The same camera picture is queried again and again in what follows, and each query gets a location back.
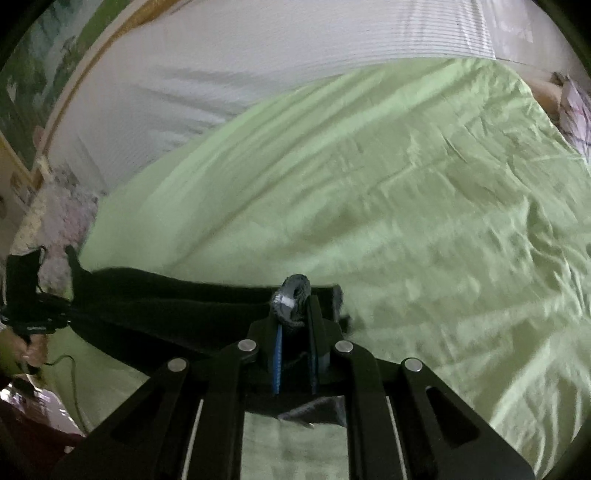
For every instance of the light green bed sheet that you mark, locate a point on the light green bed sheet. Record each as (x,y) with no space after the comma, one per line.
(436,193)

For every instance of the person's left hand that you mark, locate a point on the person's left hand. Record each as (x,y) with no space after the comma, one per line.
(16,352)

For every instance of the black pants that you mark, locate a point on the black pants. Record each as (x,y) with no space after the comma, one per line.
(141,318)

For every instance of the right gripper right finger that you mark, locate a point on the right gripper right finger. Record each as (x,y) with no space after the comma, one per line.
(402,420)

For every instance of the gold framed wall picture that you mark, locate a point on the gold framed wall picture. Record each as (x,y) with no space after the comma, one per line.
(49,64)

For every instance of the yellow floral pillow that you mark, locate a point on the yellow floral pillow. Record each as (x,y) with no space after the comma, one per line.
(30,234)

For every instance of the floral cloth at bedside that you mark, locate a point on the floral cloth at bedside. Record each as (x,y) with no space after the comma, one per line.
(574,115)

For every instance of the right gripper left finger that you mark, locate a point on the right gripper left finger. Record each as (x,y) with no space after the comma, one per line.
(185,425)

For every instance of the white striped headboard cushion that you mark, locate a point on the white striped headboard cushion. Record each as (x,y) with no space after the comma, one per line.
(204,62)

